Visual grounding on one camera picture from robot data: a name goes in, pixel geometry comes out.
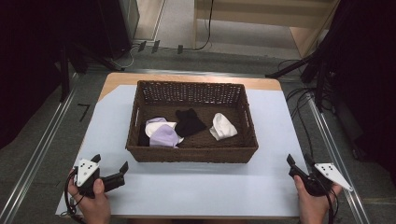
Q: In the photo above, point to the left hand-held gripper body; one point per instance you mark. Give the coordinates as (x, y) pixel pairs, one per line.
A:
(87, 171)

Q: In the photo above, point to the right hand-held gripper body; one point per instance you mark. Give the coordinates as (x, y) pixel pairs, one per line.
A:
(330, 174)

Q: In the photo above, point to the person's left hand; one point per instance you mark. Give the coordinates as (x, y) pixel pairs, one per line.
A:
(95, 208)

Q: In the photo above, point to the person's right hand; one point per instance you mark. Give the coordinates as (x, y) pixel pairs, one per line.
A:
(313, 210)

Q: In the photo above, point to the small dark sock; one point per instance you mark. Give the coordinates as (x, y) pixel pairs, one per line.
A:
(143, 137)

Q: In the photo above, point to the white sock with purple cuff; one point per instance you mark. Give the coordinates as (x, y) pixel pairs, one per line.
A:
(155, 126)

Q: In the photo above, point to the brown wicker basket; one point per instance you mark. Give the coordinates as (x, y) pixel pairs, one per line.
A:
(193, 154)

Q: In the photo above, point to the pale blue table mat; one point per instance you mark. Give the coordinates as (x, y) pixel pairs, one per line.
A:
(193, 189)

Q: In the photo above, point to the black sock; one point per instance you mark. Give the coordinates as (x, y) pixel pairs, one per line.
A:
(189, 123)

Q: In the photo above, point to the black tripod stand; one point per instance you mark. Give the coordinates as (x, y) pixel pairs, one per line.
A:
(319, 81)

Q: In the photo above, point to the black metal stand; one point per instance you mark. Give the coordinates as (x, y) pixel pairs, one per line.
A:
(64, 77)

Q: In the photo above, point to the dark curtain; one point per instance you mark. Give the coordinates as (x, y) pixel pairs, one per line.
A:
(25, 62)
(367, 77)

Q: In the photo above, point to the black cabinet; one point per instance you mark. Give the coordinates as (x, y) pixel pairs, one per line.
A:
(113, 25)

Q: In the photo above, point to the light wooden shelf unit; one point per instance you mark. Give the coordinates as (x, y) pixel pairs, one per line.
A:
(249, 12)

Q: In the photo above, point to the metal floor rail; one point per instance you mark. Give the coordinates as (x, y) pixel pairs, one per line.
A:
(37, 155)
(336, 149)

